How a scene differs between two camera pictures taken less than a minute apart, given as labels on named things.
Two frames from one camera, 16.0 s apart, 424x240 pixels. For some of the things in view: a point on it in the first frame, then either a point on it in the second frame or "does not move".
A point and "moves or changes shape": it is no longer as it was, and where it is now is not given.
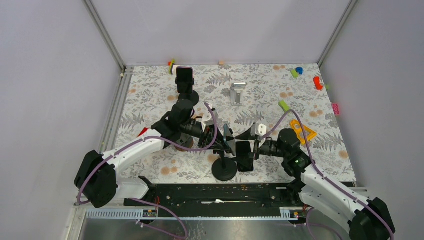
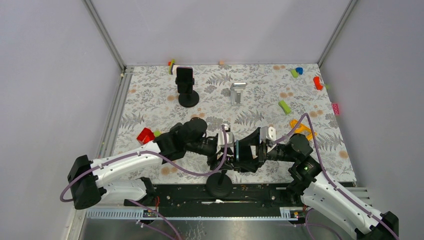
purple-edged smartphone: [185, 76] does not move
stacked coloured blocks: [170, 64] does not move
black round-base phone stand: [224, 169] moves or changes shape
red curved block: [317, 81] does not move
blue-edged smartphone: [227, 135] moves or changes shape
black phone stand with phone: [185, 81] does not move
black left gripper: [212, 138] -> [222, 163]
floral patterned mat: [274, 97] does not move
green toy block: [283, 105] does not move
